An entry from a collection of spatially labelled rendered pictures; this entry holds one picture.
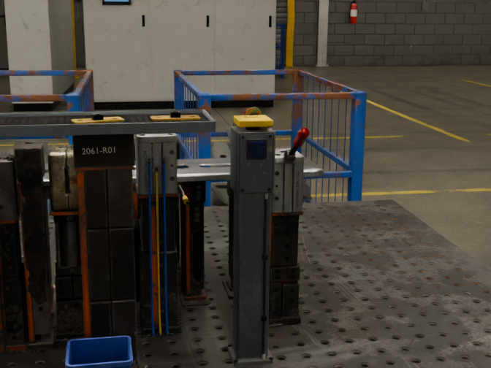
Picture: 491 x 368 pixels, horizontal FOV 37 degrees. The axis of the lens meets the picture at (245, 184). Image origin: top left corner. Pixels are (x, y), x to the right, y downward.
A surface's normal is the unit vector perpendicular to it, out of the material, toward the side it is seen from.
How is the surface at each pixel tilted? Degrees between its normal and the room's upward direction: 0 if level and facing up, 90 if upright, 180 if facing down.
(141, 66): 90
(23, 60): 90
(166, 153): 90
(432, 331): 0
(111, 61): 90
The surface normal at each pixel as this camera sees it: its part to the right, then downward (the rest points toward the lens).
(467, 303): 0.01, -0.97
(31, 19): 0.11, 0.24
